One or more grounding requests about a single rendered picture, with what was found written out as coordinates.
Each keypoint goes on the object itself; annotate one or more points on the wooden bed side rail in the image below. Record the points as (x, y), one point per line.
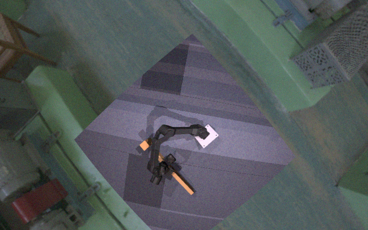
(179, 178)

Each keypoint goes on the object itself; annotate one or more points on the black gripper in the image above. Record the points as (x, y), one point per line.
(168, 160)

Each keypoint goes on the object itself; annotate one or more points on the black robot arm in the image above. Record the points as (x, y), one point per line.
(169, 131)

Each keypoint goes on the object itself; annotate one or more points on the wooden post with slot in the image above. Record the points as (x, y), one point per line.
(147, 143)

